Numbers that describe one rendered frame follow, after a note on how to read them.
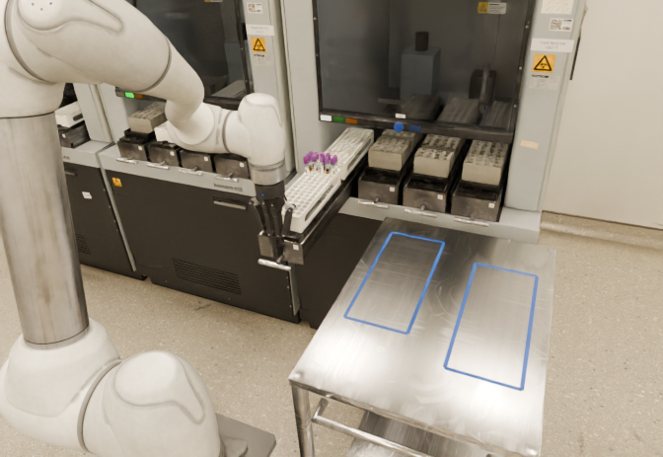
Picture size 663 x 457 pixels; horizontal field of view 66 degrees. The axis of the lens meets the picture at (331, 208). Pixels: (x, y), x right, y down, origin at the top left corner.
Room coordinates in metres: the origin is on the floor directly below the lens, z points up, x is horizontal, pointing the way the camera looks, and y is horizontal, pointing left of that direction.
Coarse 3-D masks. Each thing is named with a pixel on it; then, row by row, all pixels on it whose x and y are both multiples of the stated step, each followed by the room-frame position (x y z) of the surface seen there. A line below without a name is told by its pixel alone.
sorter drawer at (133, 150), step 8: (128, 136) 1.87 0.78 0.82; (136, 136) 1.86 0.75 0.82; (152, 136) 1.87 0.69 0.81; (120, 144) 1.85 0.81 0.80; (128, 144) 1.83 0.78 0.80; (136, 144) 1.82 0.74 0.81; (144, 144) 1.82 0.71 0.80; (120, 152) 1.86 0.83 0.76; (128, 152) 1.84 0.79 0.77; (136, 152) 1.82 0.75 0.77; (144, 152) 1.80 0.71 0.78; (120, 160) 1.80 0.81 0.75; (128, 160) 1.79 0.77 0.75; (144, 160) 1.81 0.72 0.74
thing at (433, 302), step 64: (384, 256) 1.01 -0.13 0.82; (448, 256) 1.00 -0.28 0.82; (512, 256) 0.98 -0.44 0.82; (384, 320) 0.79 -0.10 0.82; (448, 320) 0.78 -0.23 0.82; (512, 320) 0.77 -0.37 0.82; (320, 384) 0.63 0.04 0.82; (384, 384) 0.62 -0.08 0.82; (448, 384) 0.62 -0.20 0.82; (512, 384) 0.61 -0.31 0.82; (384, 448) 0.84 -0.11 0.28; (448, 448) 0.83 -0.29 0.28; (512, 448) 0.49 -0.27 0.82
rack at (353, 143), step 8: (352, 128) 1.72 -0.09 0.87; (360, 128) 1.71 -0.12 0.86; (344, 136) 1.65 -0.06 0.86; (352, 136) 1.66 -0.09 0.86; (360, 136) 1.65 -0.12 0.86; (368, 136) 1.64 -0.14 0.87; (336, 144) 1.61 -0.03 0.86; (344, 144) 1.59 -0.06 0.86; (352, 144) 1.58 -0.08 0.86; (360, 144) 1.58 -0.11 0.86; (368, 144) 1.66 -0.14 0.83; (328, 152) 1.54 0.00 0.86; (336, 152) 1.53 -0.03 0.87; (344, 152) 1.53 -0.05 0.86; (352, 152) 1.52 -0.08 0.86; (360, 152) 1.63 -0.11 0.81; (344, 160) 1.47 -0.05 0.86; (352, 160) 1.58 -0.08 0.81; (344, 168) 1.43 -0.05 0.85; (352, 168) 1.50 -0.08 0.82; (344, 176) 1.43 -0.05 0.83
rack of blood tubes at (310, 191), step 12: (300, 180) 1.35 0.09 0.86; (312, 180) 1.35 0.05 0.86; (324, 180) 1.34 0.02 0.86; (288, 192) 1.28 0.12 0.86; (300, 192) 1.27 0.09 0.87; (312, 192) 1.27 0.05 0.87; (324, 192) 1.29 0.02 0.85; (300, 204) 1.21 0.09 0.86; (312, 204) 1.21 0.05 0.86; (324, 204) 1.28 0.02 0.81; (300, 216) 1.15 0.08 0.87; (312, 216) 1.21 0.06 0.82; (300, 228) 1.14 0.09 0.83
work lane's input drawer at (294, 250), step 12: (360, 168) 1.52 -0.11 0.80; (348, 180) 1.44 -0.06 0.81; (336, 192) 1.35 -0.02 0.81; (348, 192) 1.41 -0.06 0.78; (336, 204) 1.32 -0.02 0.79; (324, 216) 1.24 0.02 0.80; (312, 228) 1.18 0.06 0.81; (324, 228) 1.23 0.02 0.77; (264, 240) 1.15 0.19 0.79; (288, 240) 1.12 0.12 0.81; (300, 240) 1.12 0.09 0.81; (312, 240) 1.16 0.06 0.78; (264, 252) 1.15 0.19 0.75; (288, 252) 1.12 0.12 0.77; (300, 252) 1.10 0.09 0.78; (264, 264) 1.10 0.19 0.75; (276, 264) 1.09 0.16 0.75; (300, 264) 1.10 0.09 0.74
